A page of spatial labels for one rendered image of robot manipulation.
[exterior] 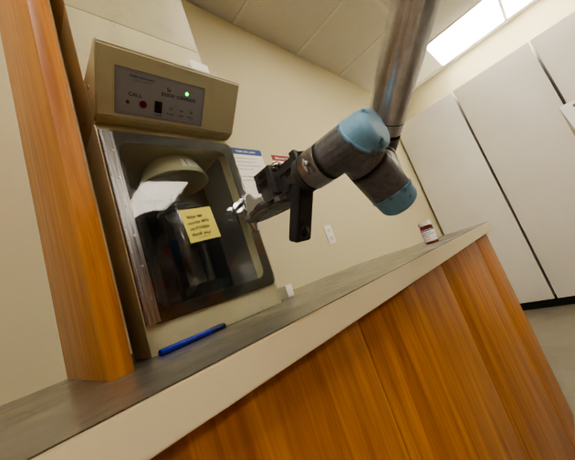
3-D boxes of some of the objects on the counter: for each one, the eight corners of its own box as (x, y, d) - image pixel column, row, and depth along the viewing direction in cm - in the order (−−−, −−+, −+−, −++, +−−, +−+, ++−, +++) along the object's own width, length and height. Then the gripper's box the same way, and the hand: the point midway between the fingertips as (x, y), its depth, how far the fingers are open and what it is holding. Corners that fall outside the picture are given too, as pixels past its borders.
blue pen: (159, 357, 46) (157, 350, 46) (223, 328, 57) (221, 322, 57) (162, 356, 45) (161, 350, 45) (226, 327, 57) (224, 321, 57)
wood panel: (67, 379, 70) (-16, -50, 93) (82, 373, 72) (-4, -45, 96) (109, 381, 37) (-37, -286, 60) (135, 371, 39) (-16, -269, 62)
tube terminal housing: (117, 362, 65) (54, 84, 78) (232, 316, 88) (169, 107, 101) (151, 358, 48) (63, 3, 61) (282, 302, 71) (199, 53, 84)
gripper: (316, 151, 58) (256, 195, 73) (281, 147, 51) (224, 197, 66) (330, 189, 57) (267, 226, 71) (297, 189, 50) (235, 231, 64)
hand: (253, 221), depth 67 cm, fingers closed, pressing on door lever
